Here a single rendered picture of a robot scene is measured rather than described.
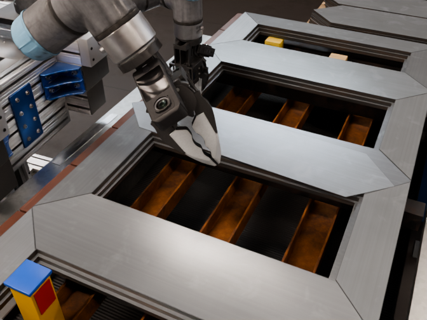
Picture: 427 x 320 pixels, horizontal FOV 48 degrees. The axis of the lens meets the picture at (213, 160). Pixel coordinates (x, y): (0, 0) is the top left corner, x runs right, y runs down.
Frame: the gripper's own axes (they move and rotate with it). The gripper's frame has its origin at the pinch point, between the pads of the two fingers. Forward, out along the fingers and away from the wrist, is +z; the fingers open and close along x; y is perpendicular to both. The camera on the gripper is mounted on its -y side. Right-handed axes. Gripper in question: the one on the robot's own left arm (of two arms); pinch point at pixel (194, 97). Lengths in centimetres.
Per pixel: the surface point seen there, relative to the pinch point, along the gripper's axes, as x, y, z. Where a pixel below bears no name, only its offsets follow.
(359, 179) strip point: 51, 15, 1
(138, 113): -11.0, 13.1, 0.6
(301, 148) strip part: 35.1, 9.0, 0.7
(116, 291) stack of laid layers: 16, 64, 2
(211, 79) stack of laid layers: -2.2, -16.6, 2.9
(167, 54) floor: -110, -168, 86
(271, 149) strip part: 28.4, 12.7, 0.7
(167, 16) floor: -145, -229, 87
